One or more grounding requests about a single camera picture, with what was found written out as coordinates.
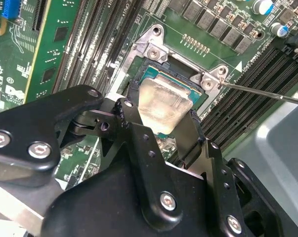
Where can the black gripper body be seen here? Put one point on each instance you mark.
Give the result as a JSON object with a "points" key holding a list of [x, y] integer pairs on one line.
{"points": [[101, 202]]}

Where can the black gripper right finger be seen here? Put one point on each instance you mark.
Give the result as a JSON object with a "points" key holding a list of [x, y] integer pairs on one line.
{"points": [[218, 177]]}

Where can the silver CPU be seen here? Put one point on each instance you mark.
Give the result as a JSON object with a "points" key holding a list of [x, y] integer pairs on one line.
{"points": [[163, 106]]}

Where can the metal socket cover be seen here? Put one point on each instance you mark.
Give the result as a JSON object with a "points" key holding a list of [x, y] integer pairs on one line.
{"points": [[12, 202]]}

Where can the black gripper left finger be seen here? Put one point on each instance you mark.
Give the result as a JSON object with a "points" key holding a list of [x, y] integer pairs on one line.
{"points": [[27, 128]]}

